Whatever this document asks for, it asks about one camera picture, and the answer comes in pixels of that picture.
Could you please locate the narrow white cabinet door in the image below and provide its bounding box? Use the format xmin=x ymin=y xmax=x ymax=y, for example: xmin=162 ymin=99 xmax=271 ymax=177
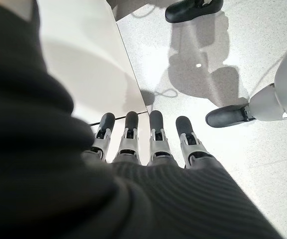
xmin=36 ymin=0 xmax=148 ymax=124

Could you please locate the robot right black foot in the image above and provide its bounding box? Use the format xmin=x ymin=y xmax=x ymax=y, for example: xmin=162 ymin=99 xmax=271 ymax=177
xmin=165 ymin=0 xmax=224 ymax=24

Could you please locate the robot left black foot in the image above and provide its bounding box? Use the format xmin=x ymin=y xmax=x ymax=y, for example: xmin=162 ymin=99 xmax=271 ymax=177
xmin=205 ymin=104 xmax=251 ymax=129

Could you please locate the robot black foot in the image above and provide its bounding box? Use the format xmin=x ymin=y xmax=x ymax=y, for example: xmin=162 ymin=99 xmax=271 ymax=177
xmin=165 ymin=0 xmax=224 ymax=24
xmin=205 ymin=104 xmax=251 ymax=129

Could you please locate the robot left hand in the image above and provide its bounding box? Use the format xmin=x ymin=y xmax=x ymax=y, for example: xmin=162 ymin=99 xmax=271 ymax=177
xmin=0 ymin=0 xmax=284 ymax=239

